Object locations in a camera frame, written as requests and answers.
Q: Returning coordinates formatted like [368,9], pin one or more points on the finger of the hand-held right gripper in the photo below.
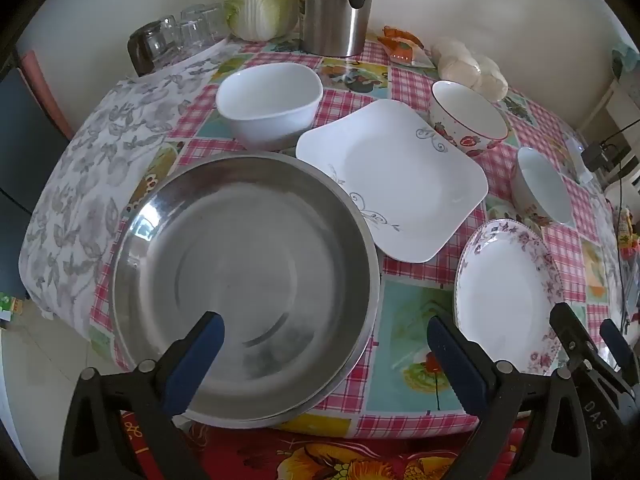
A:
[570,330]
[616,342]

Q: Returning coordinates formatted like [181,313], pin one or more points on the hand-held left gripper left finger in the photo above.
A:
[195,360]

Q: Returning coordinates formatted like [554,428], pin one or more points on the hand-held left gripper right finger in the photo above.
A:
[455,360]

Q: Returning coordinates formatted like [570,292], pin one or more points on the floral rim round plate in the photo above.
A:
[500,300]

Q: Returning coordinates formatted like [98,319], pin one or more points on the stainless steel basin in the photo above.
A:
[240,270]

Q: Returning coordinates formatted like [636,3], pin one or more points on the small white bowl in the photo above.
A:
[545,185]

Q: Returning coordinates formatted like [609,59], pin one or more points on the white square plate grey print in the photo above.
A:
[400,180]

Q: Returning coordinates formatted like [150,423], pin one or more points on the strawberry print bowl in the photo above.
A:
[465,110]

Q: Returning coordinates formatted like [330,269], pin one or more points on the white square bowl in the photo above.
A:
[265,95]

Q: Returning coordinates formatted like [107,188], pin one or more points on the white power strip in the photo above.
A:
[575,157]

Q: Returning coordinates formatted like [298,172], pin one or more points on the black power adapter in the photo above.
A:
[597,155]

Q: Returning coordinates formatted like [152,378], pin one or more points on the green white box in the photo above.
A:
[10,305]

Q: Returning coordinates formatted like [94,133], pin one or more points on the grey floral cloth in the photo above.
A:
[85,185]

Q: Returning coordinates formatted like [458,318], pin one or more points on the dark blue panel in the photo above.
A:
[25,160]

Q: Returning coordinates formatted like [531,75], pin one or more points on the bag of steamed buns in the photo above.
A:
[465,67]

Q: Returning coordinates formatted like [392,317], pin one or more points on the pink checked tablecloth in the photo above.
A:
[410,80]

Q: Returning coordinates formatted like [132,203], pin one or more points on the pink panel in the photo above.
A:
[40,90]

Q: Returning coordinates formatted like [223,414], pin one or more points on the orange snack packet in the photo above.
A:
[400,47]

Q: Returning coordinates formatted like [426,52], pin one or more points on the clear drinking glass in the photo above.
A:
[169,35]
[215,20]
[192,30]

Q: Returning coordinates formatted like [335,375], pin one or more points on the napa cabbage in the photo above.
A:
[260,0]

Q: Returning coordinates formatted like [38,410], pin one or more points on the stainless steel thermos jug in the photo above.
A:
[325,15]

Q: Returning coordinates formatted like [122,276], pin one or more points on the white shelf frame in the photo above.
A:
[600,105]

